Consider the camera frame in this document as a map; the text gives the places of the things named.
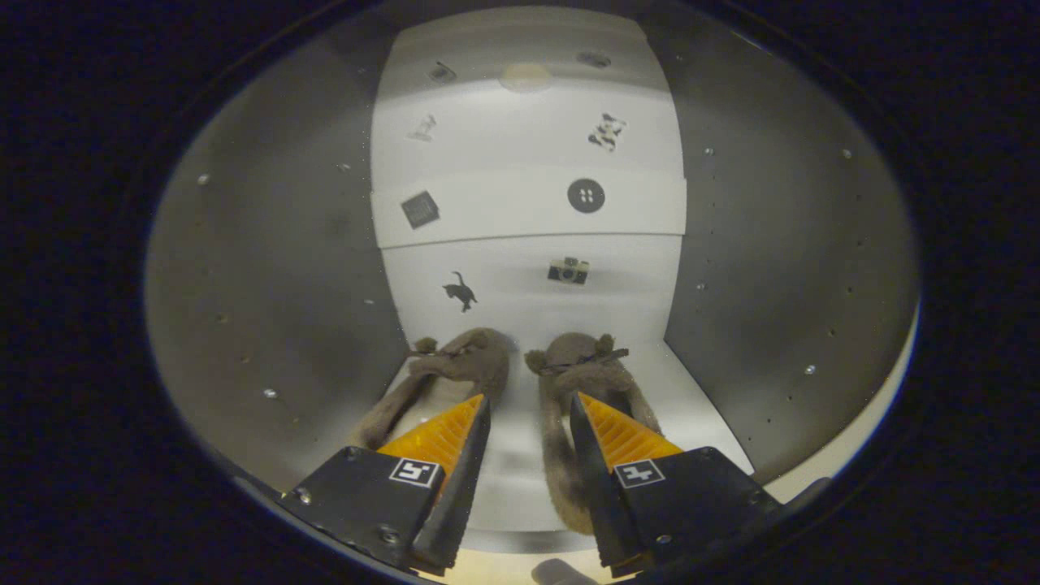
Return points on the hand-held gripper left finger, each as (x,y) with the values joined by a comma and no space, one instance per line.
(459,504)

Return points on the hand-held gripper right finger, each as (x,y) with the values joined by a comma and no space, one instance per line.
(597,504)

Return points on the brown fuzzy slipper shoe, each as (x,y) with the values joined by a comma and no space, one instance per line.
(581,374)
(475,361)

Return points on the dark grey shoe cabinet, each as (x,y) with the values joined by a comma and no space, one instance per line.
(268,268)

